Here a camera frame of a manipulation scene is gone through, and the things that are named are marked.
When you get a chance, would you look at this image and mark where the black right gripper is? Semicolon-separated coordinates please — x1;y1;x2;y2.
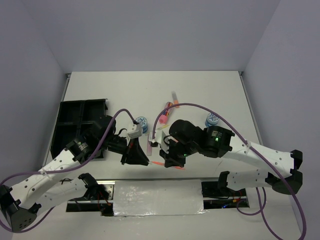
158;137;197;168

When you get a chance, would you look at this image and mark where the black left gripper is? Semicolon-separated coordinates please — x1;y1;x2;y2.
100;135;149;166

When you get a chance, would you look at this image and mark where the right blue round tape container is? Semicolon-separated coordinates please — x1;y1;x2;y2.
204;113;220;128

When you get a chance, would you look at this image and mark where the left blue round tape container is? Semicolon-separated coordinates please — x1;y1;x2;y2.
135;116;148;134

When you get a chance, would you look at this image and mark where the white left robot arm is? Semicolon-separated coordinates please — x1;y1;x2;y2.
0;115;149;233

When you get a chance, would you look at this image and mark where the thin orange pen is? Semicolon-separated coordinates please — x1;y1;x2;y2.
149;161;185;170

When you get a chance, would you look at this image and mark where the black compartment organizer tray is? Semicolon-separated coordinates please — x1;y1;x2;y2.
50;99;108;158

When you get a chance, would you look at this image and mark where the pink marker tube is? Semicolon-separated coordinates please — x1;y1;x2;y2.
158;101;173;125

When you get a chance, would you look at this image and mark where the blue round tape container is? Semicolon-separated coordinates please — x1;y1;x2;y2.
204;113;220;128
135;116;148;134

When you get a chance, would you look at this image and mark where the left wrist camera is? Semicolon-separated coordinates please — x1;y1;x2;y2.
126;123;143;139

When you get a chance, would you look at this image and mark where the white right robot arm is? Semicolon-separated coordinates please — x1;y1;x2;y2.
152;119;303;196

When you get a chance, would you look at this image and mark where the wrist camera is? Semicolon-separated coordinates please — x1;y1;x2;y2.
126;123;143;139
148;130;167;149

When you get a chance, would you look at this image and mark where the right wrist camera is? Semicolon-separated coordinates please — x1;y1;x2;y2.
148;130;167;149

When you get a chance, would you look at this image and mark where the purple highlighter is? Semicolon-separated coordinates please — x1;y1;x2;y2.
146;136;153;157

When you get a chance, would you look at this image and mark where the orange capped highlighter far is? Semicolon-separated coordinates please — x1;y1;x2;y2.
171;91;179;108

